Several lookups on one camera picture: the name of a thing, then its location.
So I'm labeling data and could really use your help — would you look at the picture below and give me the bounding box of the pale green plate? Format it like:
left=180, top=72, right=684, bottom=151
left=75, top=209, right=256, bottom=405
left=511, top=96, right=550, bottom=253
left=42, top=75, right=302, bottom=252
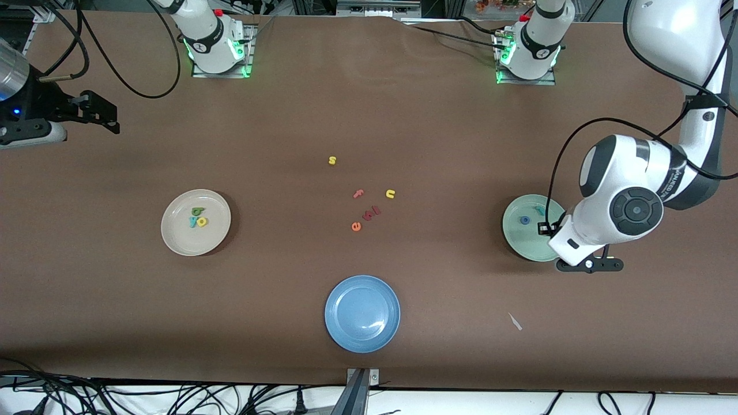
left=502, top=194, right=568, bottom=262

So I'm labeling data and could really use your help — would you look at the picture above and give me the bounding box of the beige brown plate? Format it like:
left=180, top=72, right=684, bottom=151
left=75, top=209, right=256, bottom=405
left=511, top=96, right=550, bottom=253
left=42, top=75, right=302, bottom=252
left=161, top=189, right=232, bottom=256

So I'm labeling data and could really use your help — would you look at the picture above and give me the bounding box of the blue plate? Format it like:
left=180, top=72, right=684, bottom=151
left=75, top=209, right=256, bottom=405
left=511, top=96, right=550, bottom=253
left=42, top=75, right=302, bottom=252
left=325, top=275, right=401, bottom=353

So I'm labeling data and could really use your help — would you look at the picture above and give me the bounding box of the orange decoration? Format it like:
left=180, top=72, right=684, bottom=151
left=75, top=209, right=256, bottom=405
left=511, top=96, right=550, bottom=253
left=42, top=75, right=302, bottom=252
left=476, top=0, right=534, bottom=13

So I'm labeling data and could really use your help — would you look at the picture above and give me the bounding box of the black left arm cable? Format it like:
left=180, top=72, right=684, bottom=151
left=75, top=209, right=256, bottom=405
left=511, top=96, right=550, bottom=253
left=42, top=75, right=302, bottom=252
left=548, top=0, right=738, bottom=231

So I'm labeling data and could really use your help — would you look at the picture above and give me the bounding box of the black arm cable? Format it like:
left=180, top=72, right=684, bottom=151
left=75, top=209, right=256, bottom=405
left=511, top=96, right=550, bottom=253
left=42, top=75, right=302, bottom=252
left=75, top=0, right=181, bottom=99
left=548, top=0, right=738, bottom=231

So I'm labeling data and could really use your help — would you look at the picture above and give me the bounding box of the aluminium table edge rail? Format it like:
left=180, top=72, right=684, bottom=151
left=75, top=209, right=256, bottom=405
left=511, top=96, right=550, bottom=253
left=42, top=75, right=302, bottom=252
left=23, top=9, right=50, bottom=55

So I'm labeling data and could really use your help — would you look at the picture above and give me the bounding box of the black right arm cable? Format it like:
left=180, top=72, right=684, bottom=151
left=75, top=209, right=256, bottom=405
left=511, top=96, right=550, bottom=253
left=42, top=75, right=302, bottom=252
left=75, top=0, right=181, bottom=99

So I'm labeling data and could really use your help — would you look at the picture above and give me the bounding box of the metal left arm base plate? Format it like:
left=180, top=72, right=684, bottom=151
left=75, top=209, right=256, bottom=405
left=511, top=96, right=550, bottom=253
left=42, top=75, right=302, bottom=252
left=495, top=32, right=557, bottom=86

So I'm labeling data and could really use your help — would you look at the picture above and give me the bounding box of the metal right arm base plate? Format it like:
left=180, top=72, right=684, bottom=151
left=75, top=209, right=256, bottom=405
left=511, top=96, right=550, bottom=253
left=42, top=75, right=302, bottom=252
left=192, top=23, right=255, bottom=78

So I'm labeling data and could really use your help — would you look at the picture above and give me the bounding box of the black cable on table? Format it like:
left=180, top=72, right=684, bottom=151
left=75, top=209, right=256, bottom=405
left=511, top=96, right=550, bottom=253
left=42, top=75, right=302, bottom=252
left=398, top=16, right=508, bottom=52

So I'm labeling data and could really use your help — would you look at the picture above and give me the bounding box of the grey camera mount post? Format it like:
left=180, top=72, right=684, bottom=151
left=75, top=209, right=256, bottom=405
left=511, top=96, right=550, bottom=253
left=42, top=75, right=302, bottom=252
left=332, top=368, right=381, bottom=415

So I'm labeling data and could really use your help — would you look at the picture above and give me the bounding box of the aluminium frame structure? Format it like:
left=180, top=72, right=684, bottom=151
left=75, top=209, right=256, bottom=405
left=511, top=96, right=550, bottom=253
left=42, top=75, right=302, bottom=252
left=291, top=0, right=462, bottom=18

